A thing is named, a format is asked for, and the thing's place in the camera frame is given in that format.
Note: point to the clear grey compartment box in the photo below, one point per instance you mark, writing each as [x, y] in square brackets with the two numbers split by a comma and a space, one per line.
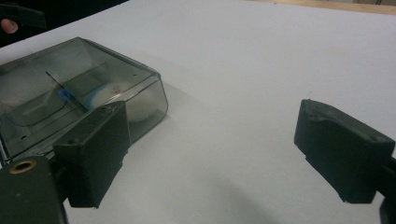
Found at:
[46, 87]

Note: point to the white and blue plush toy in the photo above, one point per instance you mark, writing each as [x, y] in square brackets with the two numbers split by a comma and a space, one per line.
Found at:
[141, 107]

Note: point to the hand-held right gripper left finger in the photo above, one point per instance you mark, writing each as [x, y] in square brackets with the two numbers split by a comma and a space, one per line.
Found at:
[93, 155]

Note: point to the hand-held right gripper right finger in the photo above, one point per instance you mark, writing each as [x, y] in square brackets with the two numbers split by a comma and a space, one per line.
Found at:
[342, 152]

